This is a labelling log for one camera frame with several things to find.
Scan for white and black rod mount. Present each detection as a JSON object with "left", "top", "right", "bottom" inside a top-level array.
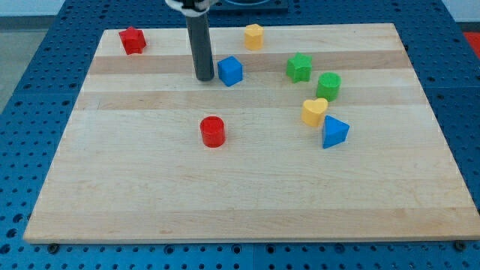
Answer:
[{"left": 165, "top": 0, "right": 218, "bottom": 17}]

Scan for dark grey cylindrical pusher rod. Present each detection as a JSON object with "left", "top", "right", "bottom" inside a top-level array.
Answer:
[{"left": 186, "top": 13, "right": 215, "bottom": 82}]

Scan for blue triangle block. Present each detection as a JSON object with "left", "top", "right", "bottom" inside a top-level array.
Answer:
[{"left": 322, "top": 115, "right": 350, "bottom": 149}]

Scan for blue cube block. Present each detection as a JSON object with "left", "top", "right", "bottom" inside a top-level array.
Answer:
[{"left": 217, "top": 56, "right": 243, "bottom": 87}]

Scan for yellow hexagon block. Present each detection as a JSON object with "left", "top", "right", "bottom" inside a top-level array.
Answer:
[{"left": 244, "top": 24, "right": 264, "bottom": 50}]

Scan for red star block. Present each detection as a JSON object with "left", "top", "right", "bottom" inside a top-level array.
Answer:
[{"left": 118, "top": 26, "right": 146, "bottom": 55}]

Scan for red cylinder block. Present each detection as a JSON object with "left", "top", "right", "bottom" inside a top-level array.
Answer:
[{"left": 199, "top": 115, "right": 226, "bottom": 148}]

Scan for green star block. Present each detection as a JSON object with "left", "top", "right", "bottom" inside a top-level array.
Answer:
[{"left": 286, "top": 52, "right": 313, "bottom": 83}]

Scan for green cylinder block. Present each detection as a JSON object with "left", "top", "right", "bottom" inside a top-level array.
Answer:
[{"left": 316, "top": 72, "right": 342, "bottom": 101}]

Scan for yellow heart block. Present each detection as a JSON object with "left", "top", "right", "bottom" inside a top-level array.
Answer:
[{"left": 301, "top": 97, "right": 329, "bottom": 128}]

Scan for wooden board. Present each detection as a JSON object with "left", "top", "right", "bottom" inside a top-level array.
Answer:
[{"left": 24, "top": 23, "right": 479, "bottom": 244}]

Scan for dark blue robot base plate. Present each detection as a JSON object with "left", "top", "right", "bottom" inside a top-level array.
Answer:
[{"left": 209, "top": 0, "right": 289, "bottom": 13}]

